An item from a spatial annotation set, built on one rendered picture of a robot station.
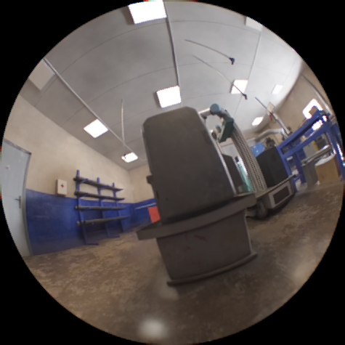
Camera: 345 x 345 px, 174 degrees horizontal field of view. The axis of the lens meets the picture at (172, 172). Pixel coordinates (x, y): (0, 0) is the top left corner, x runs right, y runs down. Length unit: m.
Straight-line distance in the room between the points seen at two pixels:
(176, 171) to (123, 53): 2.67
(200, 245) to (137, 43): 3.16
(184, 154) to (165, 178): 0.19
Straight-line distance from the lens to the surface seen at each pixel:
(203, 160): 0.71
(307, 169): 2.23
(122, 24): 2.85
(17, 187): 3.02
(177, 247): 0.78
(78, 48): 3.02
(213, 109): 1.75
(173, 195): 0.66
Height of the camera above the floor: 0.56
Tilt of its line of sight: 17 degrees up
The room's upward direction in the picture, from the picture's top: 17 degrees counter-clockwise
